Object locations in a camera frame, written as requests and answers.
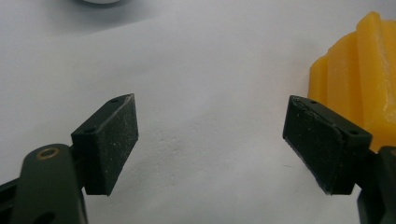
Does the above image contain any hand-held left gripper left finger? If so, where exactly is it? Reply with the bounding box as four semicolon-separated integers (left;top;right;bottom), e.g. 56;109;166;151
70;92;140;197

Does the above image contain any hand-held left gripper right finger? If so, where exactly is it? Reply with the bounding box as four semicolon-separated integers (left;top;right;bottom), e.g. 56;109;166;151
282;94;374;196

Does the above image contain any yellow ridged plastic toy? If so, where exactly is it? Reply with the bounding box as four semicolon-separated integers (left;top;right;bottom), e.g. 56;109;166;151
307;11;396;153

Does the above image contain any white round object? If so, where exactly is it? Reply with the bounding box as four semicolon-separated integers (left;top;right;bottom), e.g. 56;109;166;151
81;0;121;5

